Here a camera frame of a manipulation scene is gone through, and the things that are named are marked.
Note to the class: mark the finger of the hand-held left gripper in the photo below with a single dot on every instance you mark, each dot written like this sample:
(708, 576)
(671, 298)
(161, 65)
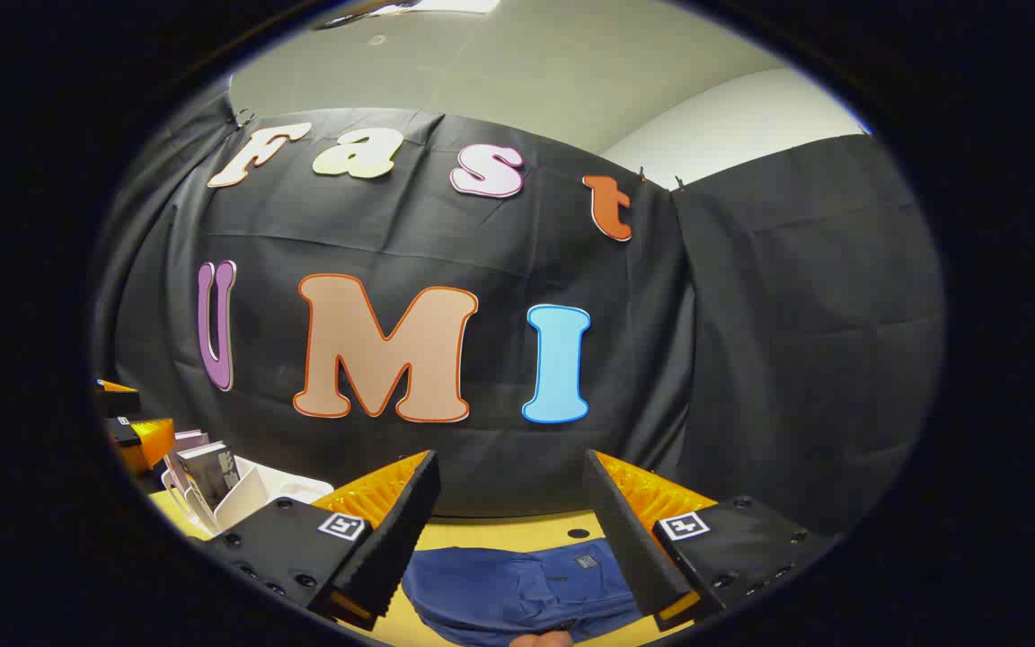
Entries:
(151, 445)
(115, 395)

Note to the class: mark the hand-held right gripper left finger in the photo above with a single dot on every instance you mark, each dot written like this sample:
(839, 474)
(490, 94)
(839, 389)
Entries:
(396, 548)

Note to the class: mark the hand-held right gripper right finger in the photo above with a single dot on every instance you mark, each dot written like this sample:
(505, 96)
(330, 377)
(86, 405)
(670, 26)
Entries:
(630, 548)

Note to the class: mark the pink cover book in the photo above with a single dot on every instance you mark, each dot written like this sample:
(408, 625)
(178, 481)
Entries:
(187, 442)

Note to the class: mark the black cover book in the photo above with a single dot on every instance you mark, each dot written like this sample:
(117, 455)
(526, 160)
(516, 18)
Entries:
(209, 474)

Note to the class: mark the blue schoolbag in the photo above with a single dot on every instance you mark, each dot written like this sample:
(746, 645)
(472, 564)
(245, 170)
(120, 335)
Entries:
(499, 593)

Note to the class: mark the white bookshelf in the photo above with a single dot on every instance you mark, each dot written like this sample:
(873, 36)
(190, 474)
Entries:
(252, 494)

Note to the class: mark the black backdrop cloth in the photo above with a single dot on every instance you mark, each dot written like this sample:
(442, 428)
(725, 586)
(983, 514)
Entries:
(751, 359)

